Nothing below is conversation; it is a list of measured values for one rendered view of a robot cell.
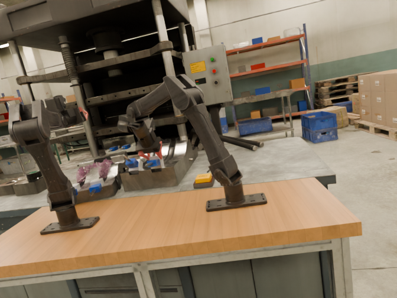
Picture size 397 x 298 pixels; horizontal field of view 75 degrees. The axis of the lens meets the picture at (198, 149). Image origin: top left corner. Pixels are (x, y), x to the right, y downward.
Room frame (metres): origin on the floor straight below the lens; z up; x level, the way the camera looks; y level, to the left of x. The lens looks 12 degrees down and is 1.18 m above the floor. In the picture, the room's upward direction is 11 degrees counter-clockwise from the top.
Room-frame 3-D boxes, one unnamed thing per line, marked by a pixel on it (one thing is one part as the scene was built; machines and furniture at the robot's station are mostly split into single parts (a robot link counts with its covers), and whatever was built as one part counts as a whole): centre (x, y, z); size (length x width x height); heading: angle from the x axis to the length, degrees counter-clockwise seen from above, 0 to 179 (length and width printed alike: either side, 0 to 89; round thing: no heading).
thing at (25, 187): (1.52, 0.98, 0.84); 0.20 x 0.15 x 0.07; 167
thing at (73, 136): (2.36, 0.56, 0.96); 1.29 x 0.83 x 0.18; 77
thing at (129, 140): (2.27, 0.55, 0.87); 0.50 x 0.27 x 0.17; 167
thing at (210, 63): (2.00, -0.17, 0.74); 0.31 x 0.22 x 1.47; 77
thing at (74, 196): (0.89, 0.51, 0.90); 0.09 x 0.06 x 0.06; 102
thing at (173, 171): (1.36, 0.19, 0.87); 0.50 x 0.26 x 0.14; 167
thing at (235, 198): (0.81, -0.09, 0.84); 0.20 x 0.07 x 0.08; 83
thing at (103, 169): (1.36, 0.55, 0.90); 0.26 x 0.18 x 0.08; 4
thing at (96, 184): (1.10, 0.48, 0.86); 0.13 x 0.05 x 0.05; 4
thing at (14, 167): (5.56, 3.87, 0.42); 0.60 x 0.42 x 0.33; 72
